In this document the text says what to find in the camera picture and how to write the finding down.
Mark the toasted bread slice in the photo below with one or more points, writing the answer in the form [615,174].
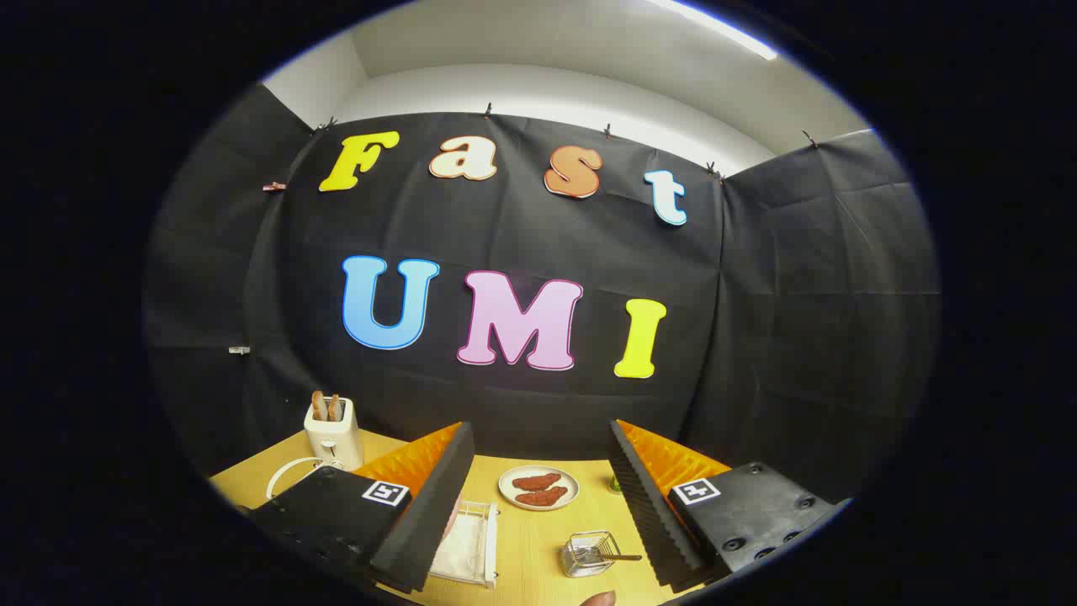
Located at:
[335,408]
[319,406]

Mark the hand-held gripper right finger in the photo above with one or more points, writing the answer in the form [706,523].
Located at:
[648,522]

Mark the white plate with meat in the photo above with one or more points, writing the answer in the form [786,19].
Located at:
[505,486]

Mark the white toaster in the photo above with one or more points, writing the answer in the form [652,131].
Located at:
[334,442]

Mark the black backdrop cloth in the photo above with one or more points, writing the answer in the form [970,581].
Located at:
[589,252]

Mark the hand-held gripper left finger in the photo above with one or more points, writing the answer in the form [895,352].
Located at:
[425,522]

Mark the brown meat piece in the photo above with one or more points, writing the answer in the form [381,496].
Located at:
[543,497]
[537,481]

